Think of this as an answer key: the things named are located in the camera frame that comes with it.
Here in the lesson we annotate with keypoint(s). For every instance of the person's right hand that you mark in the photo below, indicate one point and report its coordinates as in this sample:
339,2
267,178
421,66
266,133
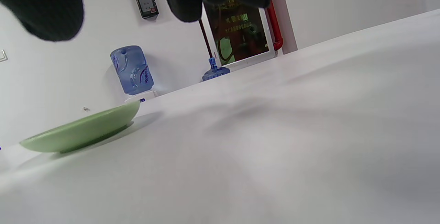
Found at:
41,7

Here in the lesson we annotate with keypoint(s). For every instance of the green glass bottle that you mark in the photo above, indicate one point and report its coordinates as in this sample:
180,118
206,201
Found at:
79,132

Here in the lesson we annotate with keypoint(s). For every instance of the blue dispenser water jug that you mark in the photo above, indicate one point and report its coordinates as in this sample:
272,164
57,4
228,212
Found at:
130,69

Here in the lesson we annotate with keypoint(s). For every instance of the white water dispenser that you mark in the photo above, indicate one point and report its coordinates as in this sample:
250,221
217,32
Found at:
151,95

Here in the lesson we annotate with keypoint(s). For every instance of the cluster of blue water jugs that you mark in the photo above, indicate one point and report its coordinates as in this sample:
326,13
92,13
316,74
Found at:
215,74

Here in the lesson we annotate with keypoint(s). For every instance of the red pipe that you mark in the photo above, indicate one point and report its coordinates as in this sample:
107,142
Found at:
275,28

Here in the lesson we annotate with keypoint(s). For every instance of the white wall switch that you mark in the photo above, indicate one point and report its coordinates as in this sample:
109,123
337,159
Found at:
2,56

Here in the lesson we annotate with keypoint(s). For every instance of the black wall control panel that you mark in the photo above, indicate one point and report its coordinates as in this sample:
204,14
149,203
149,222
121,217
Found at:
145,0

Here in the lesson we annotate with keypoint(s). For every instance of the glass-fronted wall cabinet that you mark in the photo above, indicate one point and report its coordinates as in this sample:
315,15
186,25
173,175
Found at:
240,34

